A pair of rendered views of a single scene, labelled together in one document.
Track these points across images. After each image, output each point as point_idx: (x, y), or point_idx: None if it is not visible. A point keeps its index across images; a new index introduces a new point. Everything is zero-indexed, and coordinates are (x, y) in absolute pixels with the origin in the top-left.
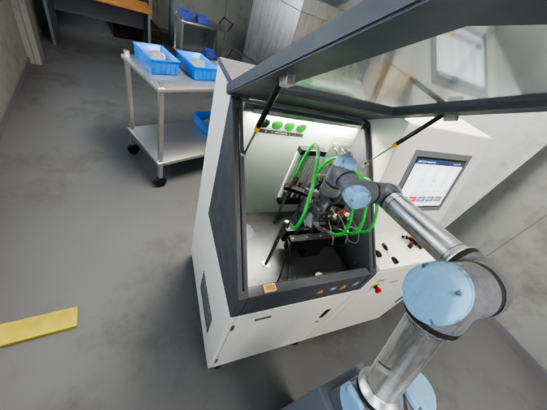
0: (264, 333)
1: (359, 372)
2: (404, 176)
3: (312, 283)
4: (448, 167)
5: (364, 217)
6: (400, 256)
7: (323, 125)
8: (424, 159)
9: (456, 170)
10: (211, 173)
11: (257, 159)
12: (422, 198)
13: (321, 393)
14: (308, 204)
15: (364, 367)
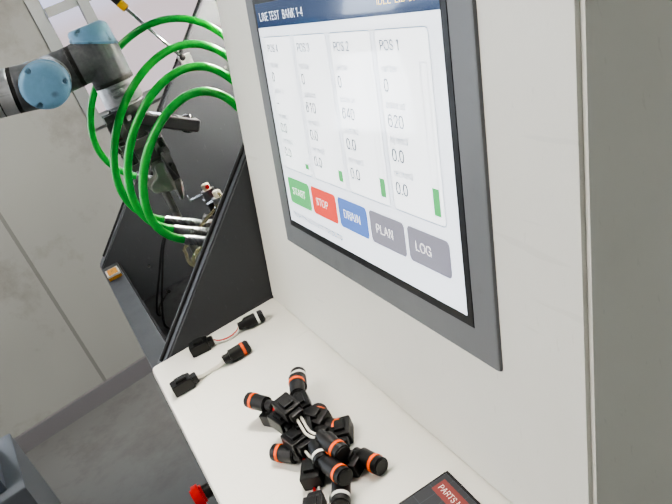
0: None
1: (9, 485)
2: (261, 87)
3: (124, 304)
4: (363, 29)
5: (123, 169)
6: (212, 402)
7: None
8: (268, 3)
9: (415, 39)
10: None
11: None
12: (353, 212)
13: (0, 439)
14: (87, 114)
15: (14, 492)
